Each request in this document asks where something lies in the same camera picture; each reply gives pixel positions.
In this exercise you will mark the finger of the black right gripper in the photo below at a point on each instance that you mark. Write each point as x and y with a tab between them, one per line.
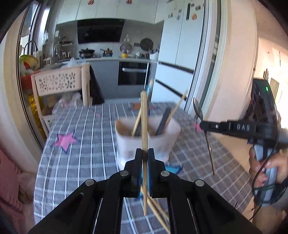
230	127

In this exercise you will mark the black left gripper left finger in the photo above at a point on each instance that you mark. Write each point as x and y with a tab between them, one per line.
96	206

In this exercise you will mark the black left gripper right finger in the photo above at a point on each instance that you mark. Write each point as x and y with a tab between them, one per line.
193	207

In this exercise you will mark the plain wooden chopstick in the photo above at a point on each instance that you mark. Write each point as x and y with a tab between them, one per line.
157	210
144	138

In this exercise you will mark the dotted wooden chopstick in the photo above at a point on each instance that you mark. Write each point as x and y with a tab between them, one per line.
136	123

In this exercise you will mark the blue patterned wooden chopstick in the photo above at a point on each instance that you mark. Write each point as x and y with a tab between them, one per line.
150	87

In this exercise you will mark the person's right hand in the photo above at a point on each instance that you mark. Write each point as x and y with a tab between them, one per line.
278	160

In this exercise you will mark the blue paper star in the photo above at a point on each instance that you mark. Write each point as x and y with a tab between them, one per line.
174	169

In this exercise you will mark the pink paper star right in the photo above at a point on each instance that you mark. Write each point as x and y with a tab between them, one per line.
197	127

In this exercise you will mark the pink paper star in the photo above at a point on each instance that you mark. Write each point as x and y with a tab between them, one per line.
64	141
197	127

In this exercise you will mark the grey checked tablecloth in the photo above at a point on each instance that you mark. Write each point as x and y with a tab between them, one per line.
94	156

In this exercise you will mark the pink paper star left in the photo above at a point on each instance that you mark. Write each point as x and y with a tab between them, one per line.
64	141

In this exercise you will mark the wooden chopstick in holder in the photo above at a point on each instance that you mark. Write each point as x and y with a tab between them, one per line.
175	109

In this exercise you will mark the pink cardboard box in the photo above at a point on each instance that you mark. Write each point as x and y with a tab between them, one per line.
10	202

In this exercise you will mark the orange paper star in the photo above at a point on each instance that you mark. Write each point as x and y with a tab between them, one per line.
136	106

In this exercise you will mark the white perforated chair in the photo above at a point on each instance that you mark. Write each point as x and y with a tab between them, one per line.
58	81

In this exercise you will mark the black built-in oven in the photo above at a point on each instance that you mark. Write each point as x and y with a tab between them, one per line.
133	73

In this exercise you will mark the black range hood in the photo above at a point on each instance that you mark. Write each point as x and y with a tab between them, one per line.
99	30

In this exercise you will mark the black utensil handle in holder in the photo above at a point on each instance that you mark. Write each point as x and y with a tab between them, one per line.
163	121

